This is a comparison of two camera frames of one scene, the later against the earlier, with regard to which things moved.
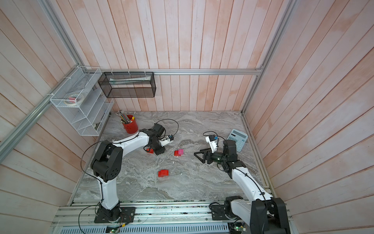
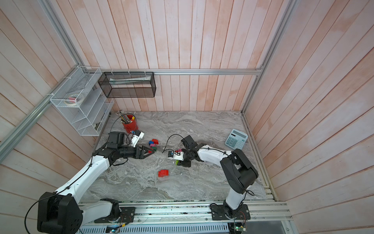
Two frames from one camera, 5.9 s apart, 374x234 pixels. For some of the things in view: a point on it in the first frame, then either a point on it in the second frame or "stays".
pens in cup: x=124 y=119 stays
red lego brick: x=164 y=172 stays
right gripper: x=208 y=154 → x=184 y=164
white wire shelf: x=86 y=108 stays
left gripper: x=160 y=151 → x=141 y=155
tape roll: x=74 y=99 stays
